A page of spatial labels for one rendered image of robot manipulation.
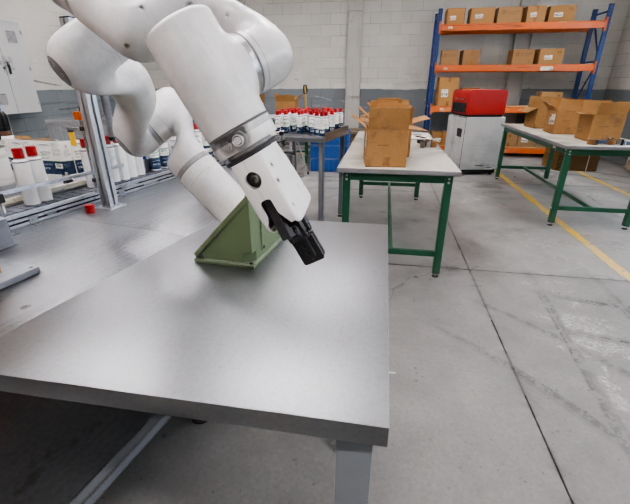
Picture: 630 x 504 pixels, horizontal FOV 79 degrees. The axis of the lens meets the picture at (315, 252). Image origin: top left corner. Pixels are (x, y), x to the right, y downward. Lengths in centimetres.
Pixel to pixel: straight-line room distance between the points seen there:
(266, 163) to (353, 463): 50
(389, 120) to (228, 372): 215
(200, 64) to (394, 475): 145
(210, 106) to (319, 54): 858
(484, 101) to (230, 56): 603
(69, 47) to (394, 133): 207
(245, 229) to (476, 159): 568
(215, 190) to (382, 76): 792
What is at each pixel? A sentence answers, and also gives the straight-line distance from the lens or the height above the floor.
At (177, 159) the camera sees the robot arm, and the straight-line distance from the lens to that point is 118.
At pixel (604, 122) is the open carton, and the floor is 96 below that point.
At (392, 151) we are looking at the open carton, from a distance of 266.
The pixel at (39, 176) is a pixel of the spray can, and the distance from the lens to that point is 176.
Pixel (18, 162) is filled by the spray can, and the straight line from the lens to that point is 172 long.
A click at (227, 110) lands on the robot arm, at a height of 126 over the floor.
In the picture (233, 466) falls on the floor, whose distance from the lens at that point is 164.
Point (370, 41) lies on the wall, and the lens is 895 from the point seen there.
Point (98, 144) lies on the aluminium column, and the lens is 172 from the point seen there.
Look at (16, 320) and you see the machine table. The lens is 104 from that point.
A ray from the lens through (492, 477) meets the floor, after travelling 171.
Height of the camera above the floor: 129
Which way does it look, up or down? 24 degrees down
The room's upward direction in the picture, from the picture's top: straight up
